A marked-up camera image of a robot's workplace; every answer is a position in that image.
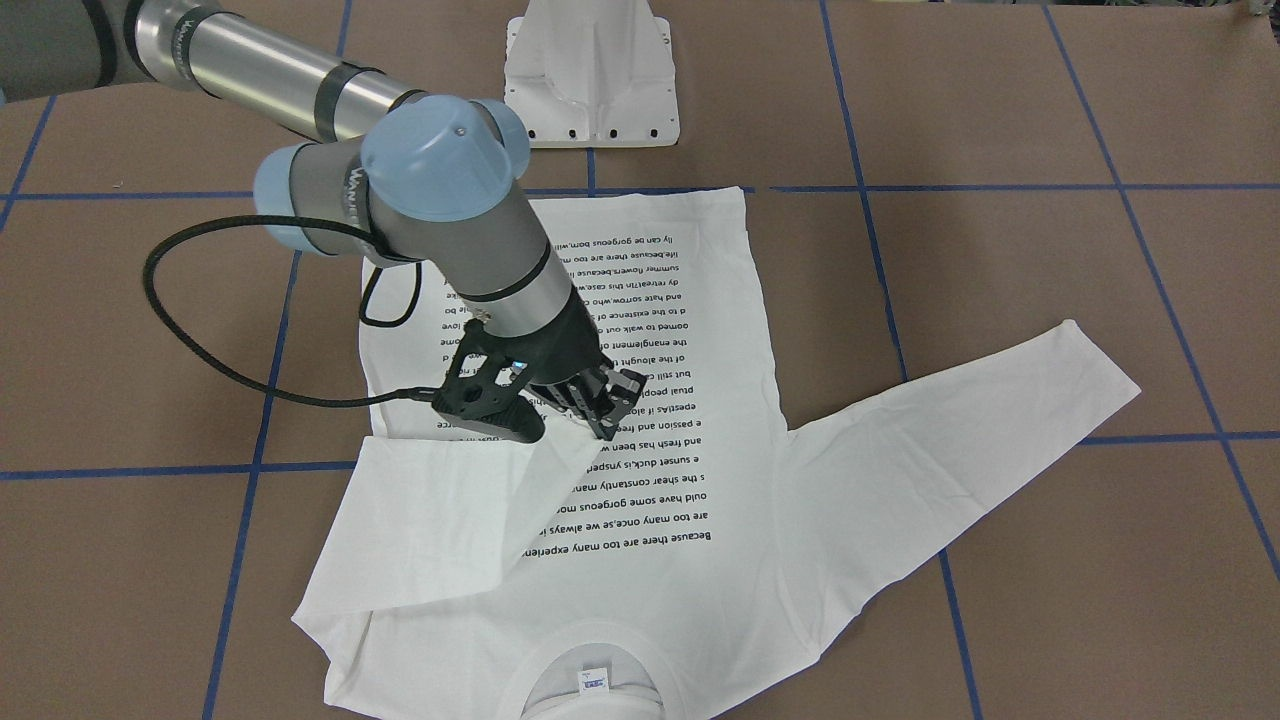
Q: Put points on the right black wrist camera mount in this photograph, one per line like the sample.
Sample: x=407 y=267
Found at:
x=471 y=396

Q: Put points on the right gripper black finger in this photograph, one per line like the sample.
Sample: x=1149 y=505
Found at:
x=621 y=392
x=590 y=401

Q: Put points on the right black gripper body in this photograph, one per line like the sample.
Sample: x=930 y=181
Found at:
x=566 y=352

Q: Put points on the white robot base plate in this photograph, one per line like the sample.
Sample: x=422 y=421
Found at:
x=592 y=75

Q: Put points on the white long-sleeve printed shirt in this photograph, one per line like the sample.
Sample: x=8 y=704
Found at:
x=708 y=551

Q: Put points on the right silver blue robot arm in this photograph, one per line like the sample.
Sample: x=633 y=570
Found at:
x=385 y=171

